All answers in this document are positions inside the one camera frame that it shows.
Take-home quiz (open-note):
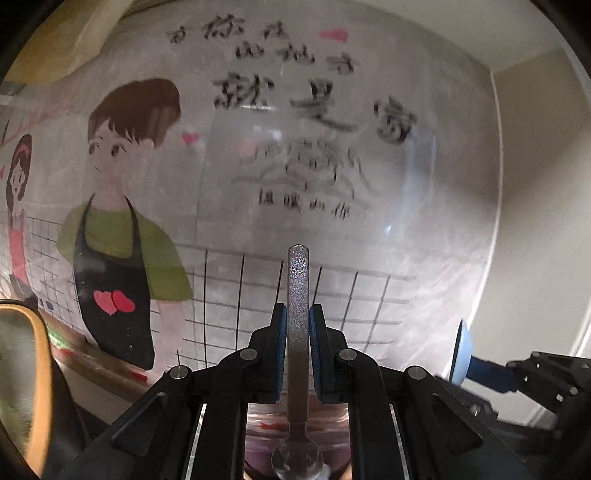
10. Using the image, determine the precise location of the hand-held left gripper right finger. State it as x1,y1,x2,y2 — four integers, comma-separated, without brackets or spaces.
310,303,543,480

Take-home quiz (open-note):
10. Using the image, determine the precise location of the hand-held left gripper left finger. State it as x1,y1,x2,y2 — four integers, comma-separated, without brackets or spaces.
53,303,288,480

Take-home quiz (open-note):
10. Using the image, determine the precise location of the black pan with yellow handle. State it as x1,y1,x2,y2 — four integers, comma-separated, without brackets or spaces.
0,299,86,480

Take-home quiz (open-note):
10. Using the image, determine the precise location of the purple plastic utensil holder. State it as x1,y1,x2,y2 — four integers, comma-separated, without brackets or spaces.
245,438,352,480

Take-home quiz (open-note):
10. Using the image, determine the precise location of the cartoon wall poster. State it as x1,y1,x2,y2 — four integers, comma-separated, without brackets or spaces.
0,18,504,416

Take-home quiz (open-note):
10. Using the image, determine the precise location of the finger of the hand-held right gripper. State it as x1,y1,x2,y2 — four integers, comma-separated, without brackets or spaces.
468,352,580,402
436,376,499,422

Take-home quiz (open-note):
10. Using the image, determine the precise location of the beige range hood panel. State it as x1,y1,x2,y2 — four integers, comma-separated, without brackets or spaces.
9,0,123,86

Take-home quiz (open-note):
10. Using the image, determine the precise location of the grey spoon with black handle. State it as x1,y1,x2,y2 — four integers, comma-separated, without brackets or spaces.
271,244,324,478

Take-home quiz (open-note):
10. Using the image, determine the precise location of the blue-grey plastic spoon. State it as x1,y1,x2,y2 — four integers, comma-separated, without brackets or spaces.
450,320,474,387

